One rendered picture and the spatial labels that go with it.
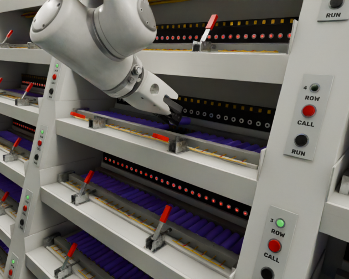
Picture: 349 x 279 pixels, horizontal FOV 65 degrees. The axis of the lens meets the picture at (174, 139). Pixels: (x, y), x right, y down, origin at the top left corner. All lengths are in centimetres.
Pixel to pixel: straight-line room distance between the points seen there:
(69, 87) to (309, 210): 70
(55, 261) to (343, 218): 73
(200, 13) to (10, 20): 97
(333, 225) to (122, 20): 38
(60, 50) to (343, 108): 39
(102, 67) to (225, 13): 46
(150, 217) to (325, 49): 47
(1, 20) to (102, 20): 117
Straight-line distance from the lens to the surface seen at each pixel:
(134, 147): 60
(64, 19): 40
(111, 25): 39
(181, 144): 54
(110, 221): 69
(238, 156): 52
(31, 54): 108
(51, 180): 90
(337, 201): 45
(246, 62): 50
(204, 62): 54
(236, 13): 80
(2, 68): 154
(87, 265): 84
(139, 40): 39
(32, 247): 97
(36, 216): 93
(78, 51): 41
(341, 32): 47
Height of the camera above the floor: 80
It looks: 2 degrees down
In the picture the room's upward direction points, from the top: 13 degrees clockwise
